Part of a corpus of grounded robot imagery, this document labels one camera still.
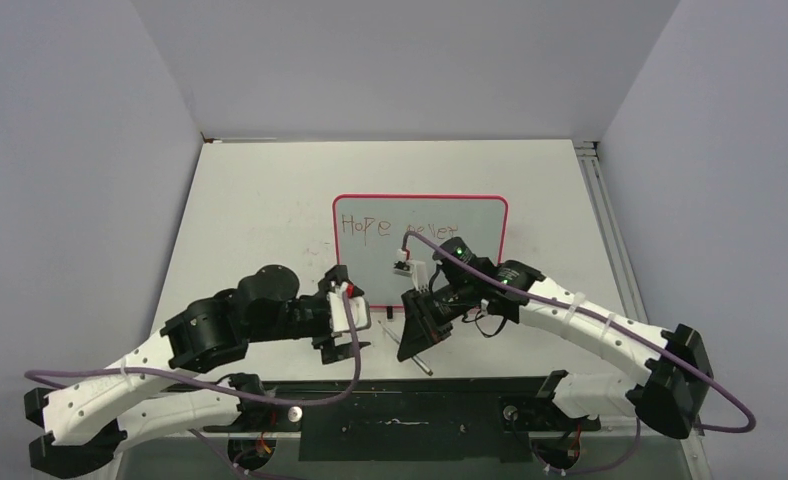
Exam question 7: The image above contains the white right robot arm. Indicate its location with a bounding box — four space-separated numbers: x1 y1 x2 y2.
394 237 713 439

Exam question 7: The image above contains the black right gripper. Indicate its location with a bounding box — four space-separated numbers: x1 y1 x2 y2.
399 278 475 362

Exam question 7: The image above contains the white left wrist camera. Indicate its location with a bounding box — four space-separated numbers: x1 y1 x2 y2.
326 282 372 336

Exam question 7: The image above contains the white whiteboard marker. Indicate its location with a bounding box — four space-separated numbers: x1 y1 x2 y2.
378 321 435 378

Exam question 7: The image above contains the pink framed whiteboard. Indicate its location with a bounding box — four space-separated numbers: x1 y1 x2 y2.
332 194 509 309

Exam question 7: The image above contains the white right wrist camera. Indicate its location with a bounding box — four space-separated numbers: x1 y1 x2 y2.
393 248 429 292

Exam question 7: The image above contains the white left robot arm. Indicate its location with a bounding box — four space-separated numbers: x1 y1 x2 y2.
24 265 371 479

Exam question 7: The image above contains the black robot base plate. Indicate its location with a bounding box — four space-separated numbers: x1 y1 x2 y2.
205 377 601 462

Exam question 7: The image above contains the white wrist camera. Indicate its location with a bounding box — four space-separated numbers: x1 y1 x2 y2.
393 248 429 292
326 282 372 336

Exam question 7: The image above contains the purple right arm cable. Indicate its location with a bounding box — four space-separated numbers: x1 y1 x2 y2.
407 231 758 435

